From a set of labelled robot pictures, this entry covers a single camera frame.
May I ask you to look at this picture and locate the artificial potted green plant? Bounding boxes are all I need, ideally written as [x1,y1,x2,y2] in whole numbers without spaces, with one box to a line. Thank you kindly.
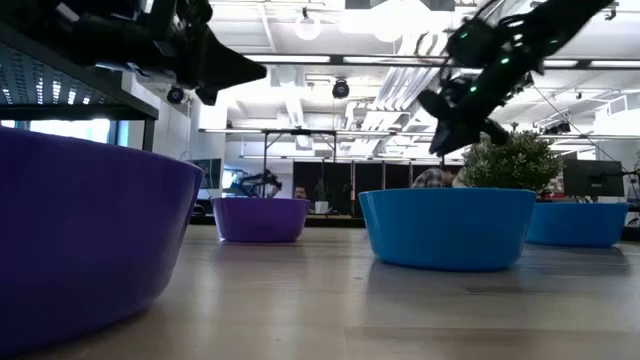
[462,128,566,191]

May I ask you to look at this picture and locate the blue plastic mini bowl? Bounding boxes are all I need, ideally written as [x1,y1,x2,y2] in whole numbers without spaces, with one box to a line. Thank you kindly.
[357,187,538,273]
[524,201,630,249]

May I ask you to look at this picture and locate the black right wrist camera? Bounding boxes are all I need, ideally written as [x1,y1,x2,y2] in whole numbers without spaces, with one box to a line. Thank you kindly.
[446,17,501,67]

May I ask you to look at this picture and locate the black computer monitor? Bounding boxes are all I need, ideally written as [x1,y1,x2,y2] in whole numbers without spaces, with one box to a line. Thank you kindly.
[562,158,626,199]

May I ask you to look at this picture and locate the black aluminium table frame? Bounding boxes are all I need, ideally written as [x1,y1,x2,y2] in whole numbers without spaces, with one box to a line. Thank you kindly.
[189,213,367,229]

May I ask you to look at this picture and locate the black perforated metal shelf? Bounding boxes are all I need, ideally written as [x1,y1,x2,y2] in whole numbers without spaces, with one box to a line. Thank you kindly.
[0,22,160,152]

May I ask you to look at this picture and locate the black partition wall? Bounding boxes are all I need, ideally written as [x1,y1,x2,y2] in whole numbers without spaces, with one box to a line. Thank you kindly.
[292,160,416,217]

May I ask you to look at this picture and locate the overhead light bar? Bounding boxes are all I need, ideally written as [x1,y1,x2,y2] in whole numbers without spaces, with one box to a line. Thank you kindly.
[239,49,640,70]

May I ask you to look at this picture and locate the black metal frame stand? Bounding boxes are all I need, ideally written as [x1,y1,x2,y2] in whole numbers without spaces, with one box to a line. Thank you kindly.
[259,127,339,200]

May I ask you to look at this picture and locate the white ring ceiling lamp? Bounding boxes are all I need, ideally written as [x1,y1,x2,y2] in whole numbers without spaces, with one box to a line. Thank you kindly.
[293,7,323,42]

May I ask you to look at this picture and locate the purple plastic mini bowl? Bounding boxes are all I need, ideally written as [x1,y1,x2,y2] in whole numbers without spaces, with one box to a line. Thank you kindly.
[0,125,205,357]
[211,196,311,244]

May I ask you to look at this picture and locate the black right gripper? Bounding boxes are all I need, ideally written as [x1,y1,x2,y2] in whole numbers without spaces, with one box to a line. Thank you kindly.
[417,47,536,156]

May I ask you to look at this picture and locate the black ceiling spotlight cluster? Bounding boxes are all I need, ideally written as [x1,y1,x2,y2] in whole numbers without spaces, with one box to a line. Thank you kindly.
[542,119,574,136]

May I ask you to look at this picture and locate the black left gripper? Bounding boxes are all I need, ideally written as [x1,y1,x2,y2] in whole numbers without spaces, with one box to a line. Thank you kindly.
[144,0,268,107]

